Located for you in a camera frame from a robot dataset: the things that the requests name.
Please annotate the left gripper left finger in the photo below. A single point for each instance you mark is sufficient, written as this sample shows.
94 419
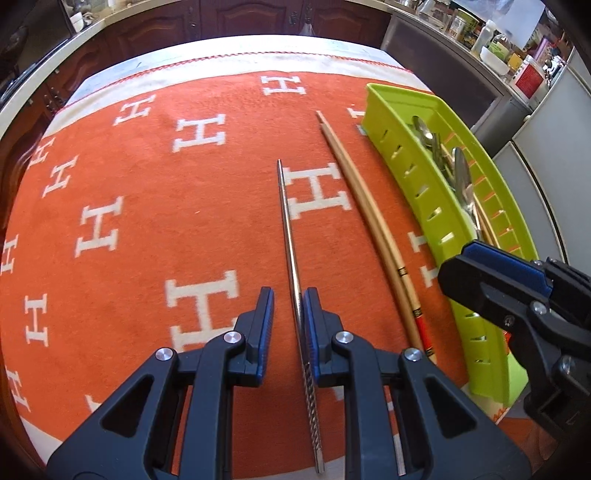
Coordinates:
172 418

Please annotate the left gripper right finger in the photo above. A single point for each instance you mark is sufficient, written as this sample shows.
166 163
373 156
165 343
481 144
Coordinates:
404 418

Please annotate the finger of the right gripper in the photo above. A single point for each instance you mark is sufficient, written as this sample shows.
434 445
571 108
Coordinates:
513 267
497 298

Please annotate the large steel serving spoon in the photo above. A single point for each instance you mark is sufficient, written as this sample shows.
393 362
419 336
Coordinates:
462 181

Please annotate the small steel teaspoon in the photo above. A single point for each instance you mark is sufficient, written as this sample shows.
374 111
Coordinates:
432 141

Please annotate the dark wood kitchen cabinets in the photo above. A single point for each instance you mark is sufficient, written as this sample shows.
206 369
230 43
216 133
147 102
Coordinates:
153 25

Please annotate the lime green utensil tray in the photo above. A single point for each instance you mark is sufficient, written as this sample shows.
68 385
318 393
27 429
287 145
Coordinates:
492 369

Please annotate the steel chopstick ridged end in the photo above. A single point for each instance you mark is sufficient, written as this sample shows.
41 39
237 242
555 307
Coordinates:
297 304

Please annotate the red white box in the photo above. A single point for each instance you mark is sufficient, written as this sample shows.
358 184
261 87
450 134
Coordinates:
528 79

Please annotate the orange H-pattern cloth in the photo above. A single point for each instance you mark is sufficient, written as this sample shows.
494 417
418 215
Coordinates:
150 217

